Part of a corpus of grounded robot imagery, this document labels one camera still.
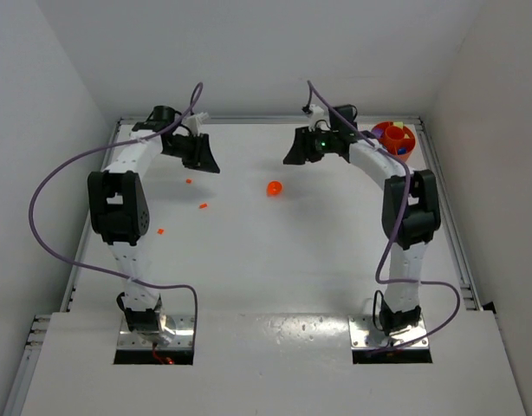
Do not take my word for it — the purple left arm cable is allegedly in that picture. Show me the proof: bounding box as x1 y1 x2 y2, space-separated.
28 81 204 343

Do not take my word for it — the orange round lego piece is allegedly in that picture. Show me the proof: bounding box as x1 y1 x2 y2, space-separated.
266 180 283 197

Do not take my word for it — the orange divided round container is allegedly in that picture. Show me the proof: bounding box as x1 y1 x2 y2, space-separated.
371 121 417 162

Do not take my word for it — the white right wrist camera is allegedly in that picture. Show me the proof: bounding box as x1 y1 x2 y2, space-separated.
302 104 328 132

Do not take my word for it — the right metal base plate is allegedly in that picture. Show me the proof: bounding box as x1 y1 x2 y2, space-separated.
347 314 431 350

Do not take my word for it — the metal base plate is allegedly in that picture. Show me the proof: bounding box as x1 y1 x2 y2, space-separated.
347 314 431 350
116 315 196 351

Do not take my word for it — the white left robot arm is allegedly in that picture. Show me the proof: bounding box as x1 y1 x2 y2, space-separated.
88 106 220 344

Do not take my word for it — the purple lego brick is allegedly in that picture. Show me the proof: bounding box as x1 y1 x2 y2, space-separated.
372 127 385 138

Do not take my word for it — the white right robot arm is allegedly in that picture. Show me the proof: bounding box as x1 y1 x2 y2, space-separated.
283 104 441 335

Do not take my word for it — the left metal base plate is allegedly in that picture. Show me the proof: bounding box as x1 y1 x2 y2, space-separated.
116 315 196 351

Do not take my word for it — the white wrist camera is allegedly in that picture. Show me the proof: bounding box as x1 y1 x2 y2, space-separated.
185 112 210 136
302 104 328 132

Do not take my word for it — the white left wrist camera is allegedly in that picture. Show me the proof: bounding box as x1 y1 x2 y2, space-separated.
185 112 210 136

